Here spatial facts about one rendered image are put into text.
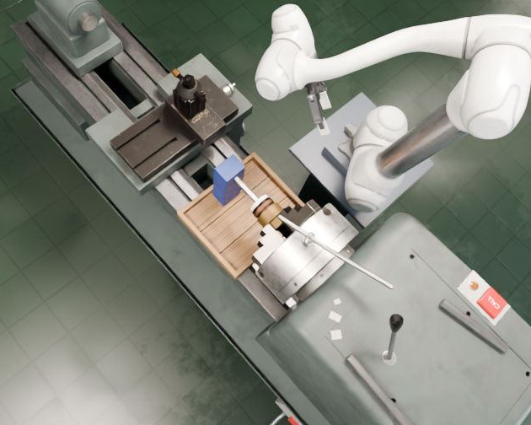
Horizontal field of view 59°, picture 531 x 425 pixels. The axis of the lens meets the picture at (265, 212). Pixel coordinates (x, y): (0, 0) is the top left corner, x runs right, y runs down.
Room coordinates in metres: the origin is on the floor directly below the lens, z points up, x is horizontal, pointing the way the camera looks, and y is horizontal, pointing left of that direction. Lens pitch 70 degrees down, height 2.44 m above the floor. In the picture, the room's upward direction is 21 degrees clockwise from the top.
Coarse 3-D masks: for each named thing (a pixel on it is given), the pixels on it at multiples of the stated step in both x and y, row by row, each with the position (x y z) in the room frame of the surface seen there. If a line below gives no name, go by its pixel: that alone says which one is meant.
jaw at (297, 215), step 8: (312, 200) 0.56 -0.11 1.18; (288, 208) 0.53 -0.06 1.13; (296, 208) 0.52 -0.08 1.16; (304, 208) 0.52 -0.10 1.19; (312, 208) 0.52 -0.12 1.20; (320, 208) 0.54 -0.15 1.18; (328, 208) 0.55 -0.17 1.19; (288, 216) 0.50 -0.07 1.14; (296, 216) 0.50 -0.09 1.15; (304, 216) 0.50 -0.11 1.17; (328, 216) 0.52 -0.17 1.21; (296, 224) 0.48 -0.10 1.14
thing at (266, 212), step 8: (264, 200) 0.53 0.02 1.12; (272, 200) 0.54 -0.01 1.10; (256, 208) 0.50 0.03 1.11; (264, 208) 0.50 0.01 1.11; (272, 208) 0.51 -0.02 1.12; (280, 208) 0.52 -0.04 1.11; (256, 216) 0.48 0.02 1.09; (264, 216) 0.48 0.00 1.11; (272, 216) 0.49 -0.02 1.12; (264, 224) 0.46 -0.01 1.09; (272, 224) 0.47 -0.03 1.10; (280, 224) 0.47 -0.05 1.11
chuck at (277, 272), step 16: (304, 224) 0.45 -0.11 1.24; (320, 224) 0.47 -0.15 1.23; (336, 224) 0.50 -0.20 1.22; (288, 240) 0.40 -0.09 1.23; (320, 240) 0.43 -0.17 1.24; (272, 256) 0.35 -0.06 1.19; (288, 256) 0.36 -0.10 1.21; (304, 256) 0.37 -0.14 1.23; (256, 272) 0.32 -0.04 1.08; (272, 272) 0.32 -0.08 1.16; (288, 272) 0.32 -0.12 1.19; (272, 288) 0.29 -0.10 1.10
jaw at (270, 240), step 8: (264, 232) 0.44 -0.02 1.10; (272, 232) 0.45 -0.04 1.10; (264, 240) 0.41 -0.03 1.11; (272, 240) 0.42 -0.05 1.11; (280, 240) 0.43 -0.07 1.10; (264, 248) 0.39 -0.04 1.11; (272, 248) 0.40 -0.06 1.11; (256, 256) 0.35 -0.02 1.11; (264, 256) 0.36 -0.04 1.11; (256, 264) 0.34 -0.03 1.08
